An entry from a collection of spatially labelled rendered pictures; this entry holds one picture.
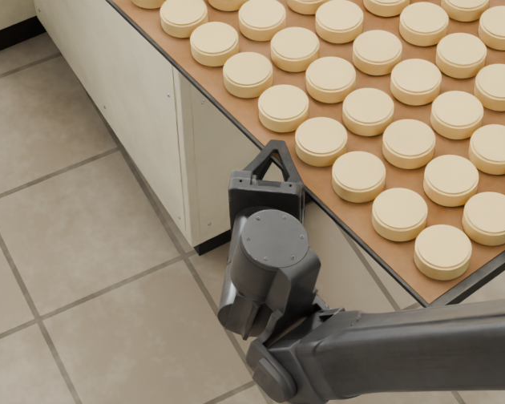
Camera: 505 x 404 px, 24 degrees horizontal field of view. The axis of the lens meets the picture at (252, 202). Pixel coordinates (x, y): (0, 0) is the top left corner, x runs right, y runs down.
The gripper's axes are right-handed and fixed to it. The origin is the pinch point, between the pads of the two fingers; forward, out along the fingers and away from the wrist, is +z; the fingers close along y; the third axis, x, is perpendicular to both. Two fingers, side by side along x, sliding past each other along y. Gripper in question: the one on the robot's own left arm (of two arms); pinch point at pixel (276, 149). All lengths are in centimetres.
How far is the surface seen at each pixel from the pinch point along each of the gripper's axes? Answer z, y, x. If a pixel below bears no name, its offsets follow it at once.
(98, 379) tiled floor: 24, 98, -35
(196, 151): 48, 61, -19
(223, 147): 51, 63, -16
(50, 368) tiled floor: 25, 98, -44
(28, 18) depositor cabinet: 101, 86, -66
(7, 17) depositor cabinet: 98, 84, -69
